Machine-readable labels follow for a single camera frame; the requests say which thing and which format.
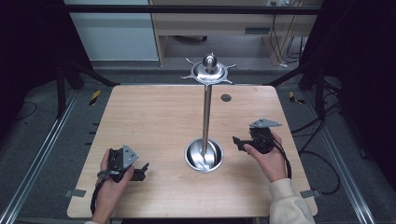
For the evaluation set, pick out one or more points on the white cabinet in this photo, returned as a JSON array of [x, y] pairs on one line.
[[118, 34]]

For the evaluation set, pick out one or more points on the person's left hand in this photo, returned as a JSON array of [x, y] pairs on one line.
[[109, 193]]

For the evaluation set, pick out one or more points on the black curtain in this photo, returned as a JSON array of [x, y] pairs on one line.
[[364, 77], [28, 46]]

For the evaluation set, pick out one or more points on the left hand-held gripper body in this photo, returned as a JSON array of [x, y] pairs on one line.
[[127, 155]]

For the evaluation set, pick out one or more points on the yellow black floor tape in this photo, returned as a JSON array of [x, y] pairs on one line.
[[95, 97], [294, 98]]

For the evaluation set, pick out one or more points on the stainless steel cup rack stand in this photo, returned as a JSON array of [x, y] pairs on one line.
[[206, 124]]

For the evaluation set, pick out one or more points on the person's right hand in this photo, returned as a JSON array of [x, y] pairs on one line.
[[271, 165]]

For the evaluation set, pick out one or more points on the dark round table grommet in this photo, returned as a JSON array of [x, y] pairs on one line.
[[226, 97]]

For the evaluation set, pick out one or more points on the black horizontal frame bar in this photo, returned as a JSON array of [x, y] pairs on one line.
[[186, 9]]

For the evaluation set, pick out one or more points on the light wooden desk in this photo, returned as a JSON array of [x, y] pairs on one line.
[[218, 25]]

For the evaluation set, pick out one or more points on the grey table bracket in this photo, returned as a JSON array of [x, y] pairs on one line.
[[310, 193], [75, 193]]

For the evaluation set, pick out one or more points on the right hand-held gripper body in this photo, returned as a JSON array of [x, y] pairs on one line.
[[263, 140]]

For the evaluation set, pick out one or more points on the black metal frame strut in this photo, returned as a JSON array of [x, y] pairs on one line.
[[319, 90], [60, 93]]

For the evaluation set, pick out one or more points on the aluminium floor rail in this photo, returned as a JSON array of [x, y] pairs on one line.
[[342, 165], [40, 155]]

